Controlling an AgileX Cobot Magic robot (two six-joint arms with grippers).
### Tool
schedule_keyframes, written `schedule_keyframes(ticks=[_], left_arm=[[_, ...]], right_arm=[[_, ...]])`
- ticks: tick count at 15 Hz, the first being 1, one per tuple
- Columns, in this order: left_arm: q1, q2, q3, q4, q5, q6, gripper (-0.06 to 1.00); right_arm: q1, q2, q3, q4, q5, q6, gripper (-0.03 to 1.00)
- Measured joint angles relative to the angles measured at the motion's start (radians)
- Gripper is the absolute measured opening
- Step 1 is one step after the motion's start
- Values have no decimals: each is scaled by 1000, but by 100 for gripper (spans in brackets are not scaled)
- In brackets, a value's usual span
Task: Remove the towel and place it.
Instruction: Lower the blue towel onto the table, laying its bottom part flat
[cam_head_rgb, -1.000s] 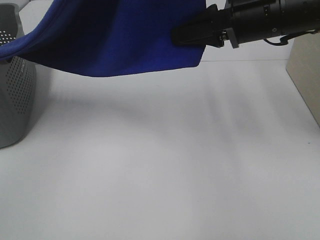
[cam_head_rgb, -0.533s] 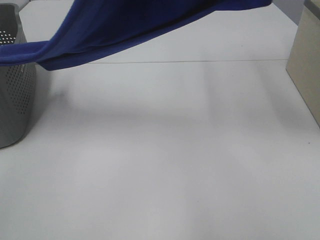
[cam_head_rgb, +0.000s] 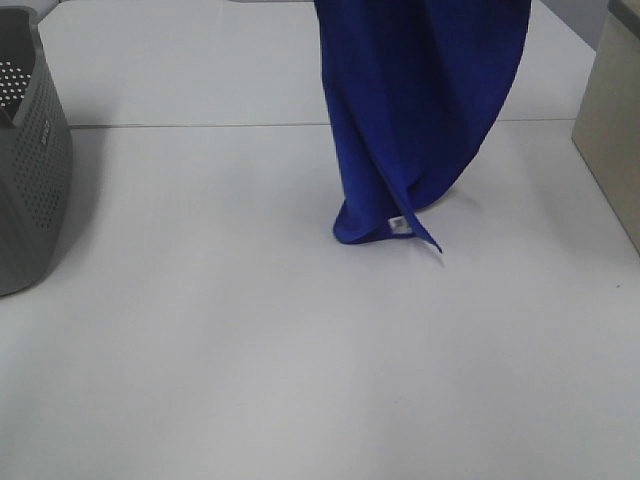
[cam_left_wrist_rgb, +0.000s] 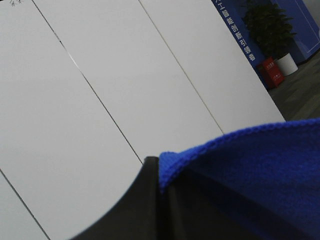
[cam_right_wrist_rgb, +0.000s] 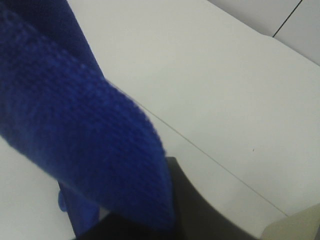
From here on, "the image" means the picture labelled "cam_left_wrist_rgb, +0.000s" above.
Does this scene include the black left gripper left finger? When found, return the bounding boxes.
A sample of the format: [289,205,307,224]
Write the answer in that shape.
[72,156,159,240]

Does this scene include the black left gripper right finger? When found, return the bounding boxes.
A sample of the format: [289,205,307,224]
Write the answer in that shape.
[159,173,240,240]

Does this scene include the blue microfibre towel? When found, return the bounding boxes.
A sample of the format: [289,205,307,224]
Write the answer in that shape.
[158,118,320,240]

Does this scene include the red fire extinguisher box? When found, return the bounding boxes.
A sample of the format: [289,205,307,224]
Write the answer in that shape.
[257,57,285,90]

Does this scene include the white plant pot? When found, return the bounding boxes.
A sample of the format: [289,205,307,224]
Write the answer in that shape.
[274,52,298,77]

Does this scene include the green potted plant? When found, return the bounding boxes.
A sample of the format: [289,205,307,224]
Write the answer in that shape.
[242,0,297,59]

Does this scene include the blue sign board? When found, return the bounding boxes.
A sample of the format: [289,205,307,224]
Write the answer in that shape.
[212,0,320,90]

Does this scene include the white wall panels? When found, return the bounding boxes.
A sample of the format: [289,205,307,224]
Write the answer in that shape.
[0,0,284,240]

